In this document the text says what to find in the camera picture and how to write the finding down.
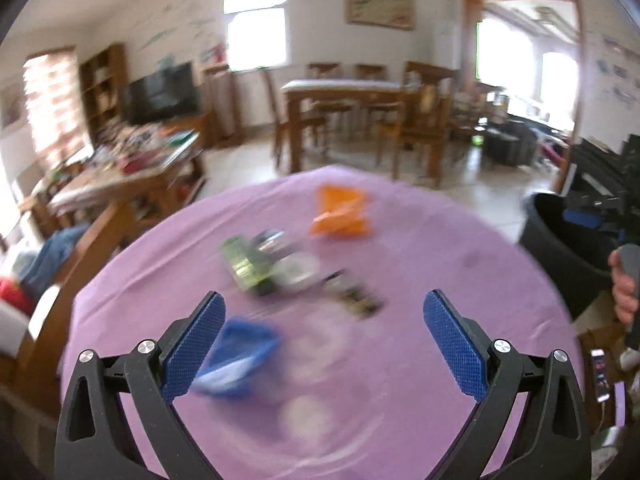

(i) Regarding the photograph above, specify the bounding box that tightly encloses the right hand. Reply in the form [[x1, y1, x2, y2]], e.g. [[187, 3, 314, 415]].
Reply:
[[608, 250, 639, 324]]

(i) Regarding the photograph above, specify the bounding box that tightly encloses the orange snack bag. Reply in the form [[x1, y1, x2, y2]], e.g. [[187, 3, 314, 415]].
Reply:
[[310, 184, 371, 237]]

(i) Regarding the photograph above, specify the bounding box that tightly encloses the wooden dining table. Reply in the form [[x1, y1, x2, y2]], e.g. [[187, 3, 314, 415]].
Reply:
[[280, 78, 409, 175]]

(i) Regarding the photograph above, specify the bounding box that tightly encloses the wooden dining chair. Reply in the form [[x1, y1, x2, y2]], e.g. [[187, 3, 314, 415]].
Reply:
[[375, 61, 458, 185], [259, 66, 329, 168]]

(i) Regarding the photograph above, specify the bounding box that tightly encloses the framed wall picture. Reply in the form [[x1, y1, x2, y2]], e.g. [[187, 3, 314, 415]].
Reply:
[[345, 0, 416, 32]]

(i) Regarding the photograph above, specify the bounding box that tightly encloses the white smartphone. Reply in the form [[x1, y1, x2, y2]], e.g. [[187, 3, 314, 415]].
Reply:
[[590, 349, 611, 403]]

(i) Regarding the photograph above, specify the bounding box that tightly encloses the left wooden dining chair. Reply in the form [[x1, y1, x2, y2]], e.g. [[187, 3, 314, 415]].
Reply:
[[259, 66, 329, 168]]

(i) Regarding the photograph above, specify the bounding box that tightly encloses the purple tablecloth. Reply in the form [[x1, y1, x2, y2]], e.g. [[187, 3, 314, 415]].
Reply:
[[62, 167, 582, 479]]

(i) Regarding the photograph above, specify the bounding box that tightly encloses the dark small wrapper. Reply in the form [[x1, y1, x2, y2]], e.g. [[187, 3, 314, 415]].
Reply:
[[322, 269, 384, 318]]

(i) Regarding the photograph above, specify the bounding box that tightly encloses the black television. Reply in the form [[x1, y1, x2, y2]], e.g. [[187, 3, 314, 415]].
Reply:
[[119, 62, 200, 125]]

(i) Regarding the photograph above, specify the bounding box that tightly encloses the blue snack bag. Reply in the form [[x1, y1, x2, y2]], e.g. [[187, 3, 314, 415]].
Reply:
[[191, 318, 282, 400]]

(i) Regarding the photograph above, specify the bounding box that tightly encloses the black upright piano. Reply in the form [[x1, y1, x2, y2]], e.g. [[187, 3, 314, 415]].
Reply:
[[570, 134, 639, 200]]

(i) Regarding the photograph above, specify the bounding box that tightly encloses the green snack wrapper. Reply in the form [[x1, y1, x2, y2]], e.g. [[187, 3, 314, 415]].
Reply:
[[219, 236, 277, 297]]

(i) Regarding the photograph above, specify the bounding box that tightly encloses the front wooden dining chair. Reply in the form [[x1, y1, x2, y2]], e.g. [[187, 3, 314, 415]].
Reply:
[[375, 61, 458, 185]]

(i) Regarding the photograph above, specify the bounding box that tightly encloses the black trash bin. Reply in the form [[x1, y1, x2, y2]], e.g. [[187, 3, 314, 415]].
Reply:
[[518, 193, 616, 318]]

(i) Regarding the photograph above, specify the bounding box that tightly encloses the wooden bookshelf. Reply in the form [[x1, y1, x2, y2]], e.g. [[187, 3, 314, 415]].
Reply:
[[79, 42, 129, 139]]

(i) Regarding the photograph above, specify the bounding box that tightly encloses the cluttered coffee table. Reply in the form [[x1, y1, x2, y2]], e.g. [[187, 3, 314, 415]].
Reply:
[[18, 130, 206, 237]]

